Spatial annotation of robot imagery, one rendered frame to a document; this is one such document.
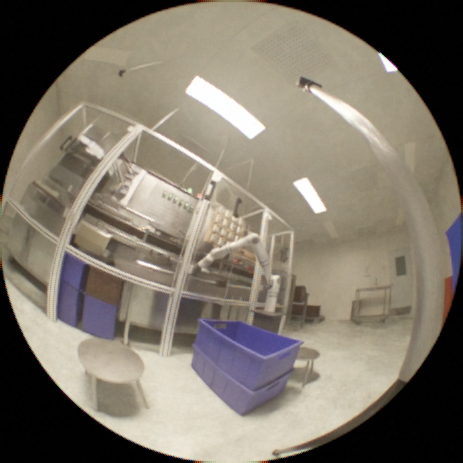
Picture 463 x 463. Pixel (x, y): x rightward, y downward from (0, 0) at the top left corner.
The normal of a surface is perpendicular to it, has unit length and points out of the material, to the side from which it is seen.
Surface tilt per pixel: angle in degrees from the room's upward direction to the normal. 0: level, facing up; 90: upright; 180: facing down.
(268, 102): 180
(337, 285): 90
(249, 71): 180
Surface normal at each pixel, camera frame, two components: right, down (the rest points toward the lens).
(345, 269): -0.75, -0.40
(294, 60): -0.20, 0.90
